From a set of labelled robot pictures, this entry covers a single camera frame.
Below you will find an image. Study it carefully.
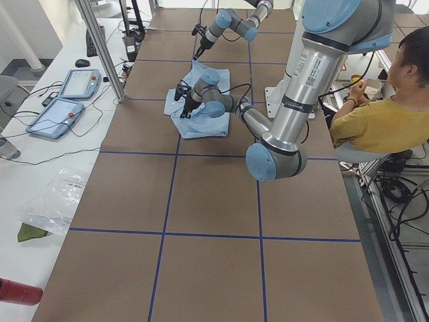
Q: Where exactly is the blue teach pendant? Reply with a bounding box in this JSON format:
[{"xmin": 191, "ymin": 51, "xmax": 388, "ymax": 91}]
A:
[
  {"xmin": 25, "ymin": 98, "xmax": 84, "ymax": 140},
  {"xmin": 58, "ymin": 68, "xmax": 101, "ymax": 100}
]

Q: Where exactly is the far blue teach pendant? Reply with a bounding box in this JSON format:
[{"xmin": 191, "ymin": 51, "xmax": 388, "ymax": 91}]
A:
[{"xmin": 58, "ymin": 68, "xmax": 101, "ymax": 100}]

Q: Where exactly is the white chair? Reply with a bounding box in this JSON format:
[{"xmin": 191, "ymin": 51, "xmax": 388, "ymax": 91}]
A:
[{"xmin": 334, "ymin": 142, "xmax": 423, "ymax": 185}]

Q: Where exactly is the aluminium frame post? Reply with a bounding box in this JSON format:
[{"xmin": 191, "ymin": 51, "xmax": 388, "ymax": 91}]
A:
[{"xmin": 75, "ymin": 0, "xmax": 125, "ymax": 103}]

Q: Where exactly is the black monitor stand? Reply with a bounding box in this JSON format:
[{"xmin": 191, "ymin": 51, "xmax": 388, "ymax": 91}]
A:
[{"xmin": 117, "ymin": 0, "xmax": 147, "ymax": 43}]

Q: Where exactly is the black power adapter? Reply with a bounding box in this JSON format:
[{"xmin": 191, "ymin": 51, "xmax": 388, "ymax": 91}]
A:
[{"xmin": 42, "ymin": 92, "xmax": 58, "ymax": 107}]

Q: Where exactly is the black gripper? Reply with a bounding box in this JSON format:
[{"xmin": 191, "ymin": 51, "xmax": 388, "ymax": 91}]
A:
[
  {"xmin": 194, "ymin": 37, "xmax": 210, "ymax": 60},
  {"xmin": 180, "ymin": 95, "xmax": 198, "ymax": 119}
]

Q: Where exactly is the near blue teach pendant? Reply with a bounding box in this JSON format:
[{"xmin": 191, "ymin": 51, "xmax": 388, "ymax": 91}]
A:
[{"xmin": 25, "ymin": 98, "xmax": 84, "ymax": 140}]

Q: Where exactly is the red bottle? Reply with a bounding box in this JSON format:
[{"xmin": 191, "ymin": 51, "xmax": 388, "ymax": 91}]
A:
[{"xmin": 1, "ymin": 278, "xmax": 43, "ymax": 306}]

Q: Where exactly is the person in yellow shirt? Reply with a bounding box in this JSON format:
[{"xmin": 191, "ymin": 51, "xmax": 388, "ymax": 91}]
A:
[{"xmin": 330, "ymin": 27, "xmax": 428, "ymax": 154}]

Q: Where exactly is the green folded cloth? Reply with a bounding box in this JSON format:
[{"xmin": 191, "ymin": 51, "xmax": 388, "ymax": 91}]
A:
[{"xmin": 17, "ymin": 223, "xmax": 48, "ymax": 243}]

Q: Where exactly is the clear plastic bag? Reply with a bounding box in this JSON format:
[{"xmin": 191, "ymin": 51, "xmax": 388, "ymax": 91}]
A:
[{"xmin": 18, "ymin": 167, "xmax": 89, "ymax": 236}]

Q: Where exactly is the black computer mouse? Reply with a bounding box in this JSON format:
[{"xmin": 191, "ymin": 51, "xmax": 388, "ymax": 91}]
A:
[{"xmin": 74, "ymin": 58, "xmax": 90, "ymax": 68}]

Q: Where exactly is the light blue button shirt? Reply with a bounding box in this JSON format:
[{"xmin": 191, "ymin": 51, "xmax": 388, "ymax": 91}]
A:
[{"xmin": 164, "ymin": 60, "xmax": 230, "ymax": 139}]

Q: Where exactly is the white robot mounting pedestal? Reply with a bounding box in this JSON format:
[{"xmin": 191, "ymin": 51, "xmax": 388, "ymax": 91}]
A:
[{"xmin": 265, "ymin": 17, "xmax": 304, "ymax": 118}]

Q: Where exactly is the black keyboard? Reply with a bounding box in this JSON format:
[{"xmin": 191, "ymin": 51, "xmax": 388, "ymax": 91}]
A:
[{"xmin": 86, "ymin": 25, "xmax": 105, "ymax": 57}]

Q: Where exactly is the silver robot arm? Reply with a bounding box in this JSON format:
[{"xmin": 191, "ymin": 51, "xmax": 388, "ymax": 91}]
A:
[
  {"xmin": 192, "ymin": 0, "xmax": 273, "ymax": 60},
  {"xmin": 175, "ymin": 1, "xmax": 395, "ymax": 181}
]

